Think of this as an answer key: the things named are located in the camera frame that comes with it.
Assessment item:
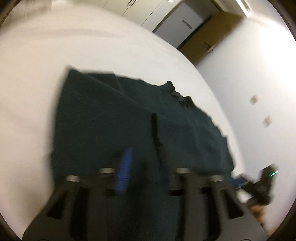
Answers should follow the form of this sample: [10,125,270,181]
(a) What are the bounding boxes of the right hand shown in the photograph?
[246,201,266,228]

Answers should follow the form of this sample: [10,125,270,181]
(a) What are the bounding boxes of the white bed sheet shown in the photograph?
[1,4,244,237]

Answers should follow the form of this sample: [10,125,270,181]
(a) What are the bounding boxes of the dark green knit garment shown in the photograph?
[51,69,234,240]

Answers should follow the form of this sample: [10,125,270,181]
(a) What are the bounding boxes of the upper white wall switch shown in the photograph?
[250,95,258,105]

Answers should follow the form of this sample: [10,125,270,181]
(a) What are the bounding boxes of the lower white wall socket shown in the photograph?
[263,115,272,128]

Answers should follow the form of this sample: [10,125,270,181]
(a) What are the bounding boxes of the white wardrobe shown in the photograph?
[120,0,223,48]

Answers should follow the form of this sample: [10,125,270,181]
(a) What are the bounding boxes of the brown wooden door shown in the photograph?
[178,11,243,65]

